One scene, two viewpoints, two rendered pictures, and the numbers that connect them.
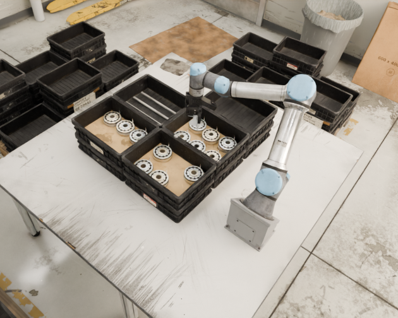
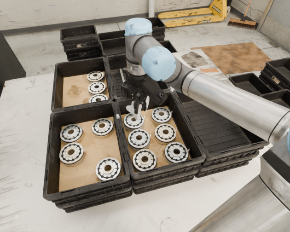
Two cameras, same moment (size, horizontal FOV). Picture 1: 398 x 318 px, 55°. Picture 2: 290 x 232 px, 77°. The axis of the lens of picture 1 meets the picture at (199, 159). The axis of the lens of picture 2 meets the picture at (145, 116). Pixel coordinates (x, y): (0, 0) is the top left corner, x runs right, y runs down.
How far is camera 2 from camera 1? 1.42 m
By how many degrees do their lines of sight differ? 26
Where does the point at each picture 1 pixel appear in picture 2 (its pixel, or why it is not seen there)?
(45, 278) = not seen: hidden behind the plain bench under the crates
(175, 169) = (100, 151)
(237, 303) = not seen: outside the picture
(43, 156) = (43, 88)
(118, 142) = (81, 99)
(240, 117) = (217, 127)
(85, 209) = (20, 145)
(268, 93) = (245, 113)
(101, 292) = not seen: hidden behind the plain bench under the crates
